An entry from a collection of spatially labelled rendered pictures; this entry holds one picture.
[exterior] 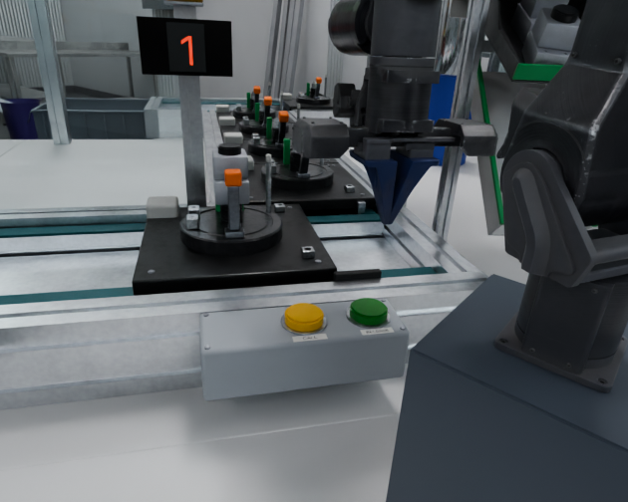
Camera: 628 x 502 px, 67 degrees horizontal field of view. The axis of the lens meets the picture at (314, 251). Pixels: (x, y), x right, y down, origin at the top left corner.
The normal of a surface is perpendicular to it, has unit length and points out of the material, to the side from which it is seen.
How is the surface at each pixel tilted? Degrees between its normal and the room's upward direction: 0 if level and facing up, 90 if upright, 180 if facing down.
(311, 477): 0
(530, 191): 65
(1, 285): 0
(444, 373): 90
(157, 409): 0
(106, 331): 90
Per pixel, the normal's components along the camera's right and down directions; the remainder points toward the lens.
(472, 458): -0.63, 0.30
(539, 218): -0.42, -0.07
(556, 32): -0.15, 0.75
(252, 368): 0.22, 0.42
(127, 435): 0.04, -0.91
